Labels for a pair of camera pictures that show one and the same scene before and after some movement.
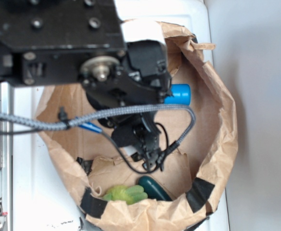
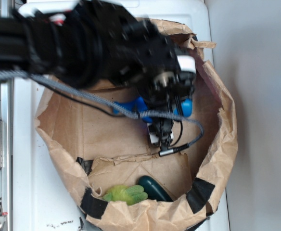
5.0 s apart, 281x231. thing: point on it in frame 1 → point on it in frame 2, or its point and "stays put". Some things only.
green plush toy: x=126 y=194 stays put
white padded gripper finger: x=138 y=30 → x=186 y=63
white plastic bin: x=44 y=196 stays put
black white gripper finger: x=139 y=139 → x=160 y=132
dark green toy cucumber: x=153 y=189 stays put
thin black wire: x=111 y=138 → x=109 y=114
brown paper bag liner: x=189 y=185 stays put
